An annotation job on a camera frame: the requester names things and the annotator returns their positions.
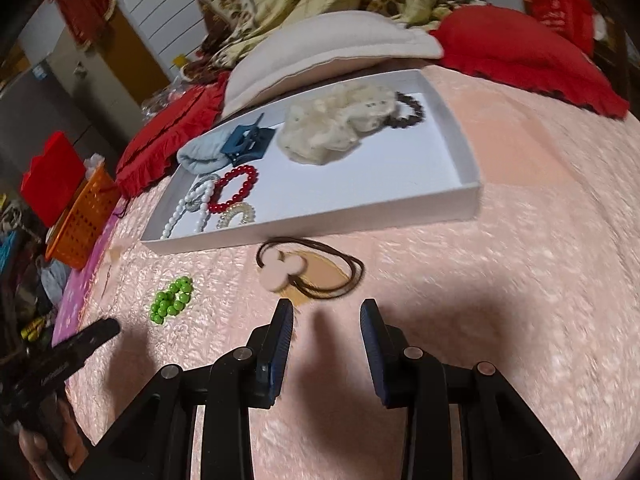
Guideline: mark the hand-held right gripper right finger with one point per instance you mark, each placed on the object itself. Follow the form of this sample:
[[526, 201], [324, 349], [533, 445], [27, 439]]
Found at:
[[372, 345]]

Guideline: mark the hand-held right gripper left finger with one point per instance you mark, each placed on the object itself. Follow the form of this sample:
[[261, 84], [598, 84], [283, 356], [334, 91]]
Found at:
[[280, 340]]

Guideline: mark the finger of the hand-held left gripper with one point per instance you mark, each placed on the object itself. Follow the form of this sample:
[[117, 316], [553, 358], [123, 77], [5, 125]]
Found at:
[[92, 337]]

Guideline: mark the white cardboard box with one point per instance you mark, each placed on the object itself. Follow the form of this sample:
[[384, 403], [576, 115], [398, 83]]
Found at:
[[375, 180]]

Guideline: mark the light blue scrunchie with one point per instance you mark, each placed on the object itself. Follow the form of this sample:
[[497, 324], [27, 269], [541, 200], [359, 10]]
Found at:
[[200, 157]]

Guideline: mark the blue hair claw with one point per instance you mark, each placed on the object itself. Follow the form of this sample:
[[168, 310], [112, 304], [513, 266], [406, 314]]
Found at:
[[245, 142]]

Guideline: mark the cream fluffy scrunchie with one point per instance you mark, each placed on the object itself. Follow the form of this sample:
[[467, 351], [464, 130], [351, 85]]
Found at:
[[320, 130]]

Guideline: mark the person's left hand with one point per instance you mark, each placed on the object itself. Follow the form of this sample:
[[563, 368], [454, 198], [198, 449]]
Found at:
[[75, 445]]

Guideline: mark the purple floral bed sheet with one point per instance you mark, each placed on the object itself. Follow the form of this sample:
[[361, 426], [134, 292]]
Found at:
[[75, 310]]

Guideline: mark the light blue plastic bag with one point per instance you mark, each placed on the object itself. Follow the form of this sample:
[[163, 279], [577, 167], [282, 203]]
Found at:
[[52, 280]]

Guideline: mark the orange plastic basket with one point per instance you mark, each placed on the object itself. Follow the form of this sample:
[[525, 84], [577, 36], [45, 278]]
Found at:
[[85, 220]]

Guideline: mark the pink quilted bedspread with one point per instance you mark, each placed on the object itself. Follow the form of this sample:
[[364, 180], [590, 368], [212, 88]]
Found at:
[[500, 260]]

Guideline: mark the red box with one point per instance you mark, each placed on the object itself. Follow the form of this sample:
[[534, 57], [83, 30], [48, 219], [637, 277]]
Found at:
[[52, 175]]

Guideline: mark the white plastic bag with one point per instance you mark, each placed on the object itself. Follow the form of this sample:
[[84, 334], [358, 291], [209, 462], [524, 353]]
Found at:
[[94, 165]]

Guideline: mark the red ruffled pillow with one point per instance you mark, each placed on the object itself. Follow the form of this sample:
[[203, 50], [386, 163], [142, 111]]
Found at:
[[165, 135], [525, 60]]

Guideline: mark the clear plastic bag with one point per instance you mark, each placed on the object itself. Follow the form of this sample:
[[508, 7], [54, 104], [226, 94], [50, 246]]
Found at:
[[165, 97]]

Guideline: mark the brown wooden door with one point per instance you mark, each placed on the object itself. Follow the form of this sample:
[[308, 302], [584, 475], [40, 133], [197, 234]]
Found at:
[[135, 60]]

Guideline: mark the white pillow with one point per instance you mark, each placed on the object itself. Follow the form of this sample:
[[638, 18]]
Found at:
[[310, 50]]

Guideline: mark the red hanging cloth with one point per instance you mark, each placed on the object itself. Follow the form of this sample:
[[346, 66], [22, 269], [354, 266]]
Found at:
[[80, 5]]

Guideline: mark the red bag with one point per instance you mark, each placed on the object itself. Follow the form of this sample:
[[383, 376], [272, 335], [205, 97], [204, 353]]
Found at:
[[560, 10]]

